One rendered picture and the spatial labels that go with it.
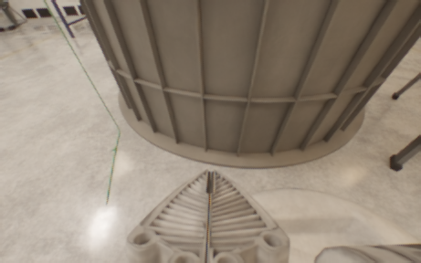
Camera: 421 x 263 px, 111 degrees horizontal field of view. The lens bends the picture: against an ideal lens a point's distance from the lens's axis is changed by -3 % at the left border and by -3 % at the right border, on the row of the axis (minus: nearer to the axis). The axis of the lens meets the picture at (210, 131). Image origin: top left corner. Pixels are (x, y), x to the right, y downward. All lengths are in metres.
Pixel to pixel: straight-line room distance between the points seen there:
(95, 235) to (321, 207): 0.85
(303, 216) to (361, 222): 0.13
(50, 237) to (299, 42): 1.23
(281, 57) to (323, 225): 0.51
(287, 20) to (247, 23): 0.11
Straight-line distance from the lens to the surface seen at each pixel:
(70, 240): 0.97
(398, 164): 1.33
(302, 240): 0.51
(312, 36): 0.65
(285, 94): 0.71
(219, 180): 0.16
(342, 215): 0.52
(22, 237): 1.13
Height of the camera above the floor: 0.76
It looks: 45 degrees down
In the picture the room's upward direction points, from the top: 1 degrees counter-clockwise
